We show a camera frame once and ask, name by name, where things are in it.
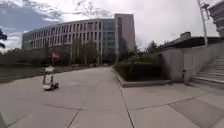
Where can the dark green hedge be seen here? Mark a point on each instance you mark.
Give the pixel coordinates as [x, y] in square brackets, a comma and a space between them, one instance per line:
[140, 68]

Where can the dark roofed building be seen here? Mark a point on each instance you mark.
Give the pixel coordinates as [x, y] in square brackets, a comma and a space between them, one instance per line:
[190, 41]

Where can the grey concrete slab plaza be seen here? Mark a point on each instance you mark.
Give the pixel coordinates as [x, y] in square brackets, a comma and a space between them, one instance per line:
[93, 100]

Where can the dark pine tree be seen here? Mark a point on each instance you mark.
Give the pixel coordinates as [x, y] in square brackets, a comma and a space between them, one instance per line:
[1, 36]

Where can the small white robot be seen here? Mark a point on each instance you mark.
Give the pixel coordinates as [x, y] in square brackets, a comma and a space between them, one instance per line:
[50, 80]

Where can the grey layered building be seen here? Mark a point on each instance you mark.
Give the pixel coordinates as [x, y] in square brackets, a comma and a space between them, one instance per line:
[218, 16]

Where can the grass area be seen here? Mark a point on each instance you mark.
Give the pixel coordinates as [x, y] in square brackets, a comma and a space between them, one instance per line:
[20, 71]

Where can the grey concrete wall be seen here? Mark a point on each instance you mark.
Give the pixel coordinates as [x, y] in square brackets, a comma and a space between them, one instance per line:
[186, 61]

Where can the large grey multistorey building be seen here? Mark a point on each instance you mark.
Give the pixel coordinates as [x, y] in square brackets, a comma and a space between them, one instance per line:
[83, 33]

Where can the wide concrete steps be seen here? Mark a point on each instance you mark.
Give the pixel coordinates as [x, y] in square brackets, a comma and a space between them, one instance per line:
[213, 73]

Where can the concrete planter kerb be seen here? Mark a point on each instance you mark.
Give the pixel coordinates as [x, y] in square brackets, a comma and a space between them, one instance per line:
[140, 83]

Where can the row of trees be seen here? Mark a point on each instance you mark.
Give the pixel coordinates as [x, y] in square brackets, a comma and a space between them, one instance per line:
[80, 51]

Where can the tall lamp pole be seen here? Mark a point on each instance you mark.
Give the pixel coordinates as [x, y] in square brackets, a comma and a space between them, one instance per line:
[203, 23]

